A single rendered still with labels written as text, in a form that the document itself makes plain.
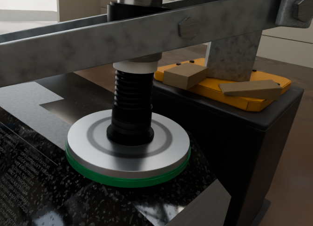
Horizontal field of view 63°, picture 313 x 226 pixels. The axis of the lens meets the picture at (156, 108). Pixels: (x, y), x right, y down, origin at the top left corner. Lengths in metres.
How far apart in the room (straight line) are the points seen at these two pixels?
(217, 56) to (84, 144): 0.80
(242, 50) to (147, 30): 0.81
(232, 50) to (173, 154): 0.76
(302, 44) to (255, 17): 6.10
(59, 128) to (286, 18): 0.42
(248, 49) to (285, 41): 5.44
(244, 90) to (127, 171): 0.67
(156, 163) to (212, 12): 0.23
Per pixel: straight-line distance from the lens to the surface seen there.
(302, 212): 1.85
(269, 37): 6.63
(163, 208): 0.42
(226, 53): 1.11
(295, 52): 6.52
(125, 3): 0.38
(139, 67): 0.38
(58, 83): 0.78
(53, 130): 0.53
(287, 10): 0.40
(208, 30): 0.37
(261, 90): 0.98
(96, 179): 0.39
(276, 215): 1.74
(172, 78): 0.94
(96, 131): 0.47
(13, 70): 0.36
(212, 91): 0.99
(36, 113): 0.60
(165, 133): 0.47
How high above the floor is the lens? 1.08
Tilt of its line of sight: 24 degrees down
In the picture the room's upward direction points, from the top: 7 degrees clockwise
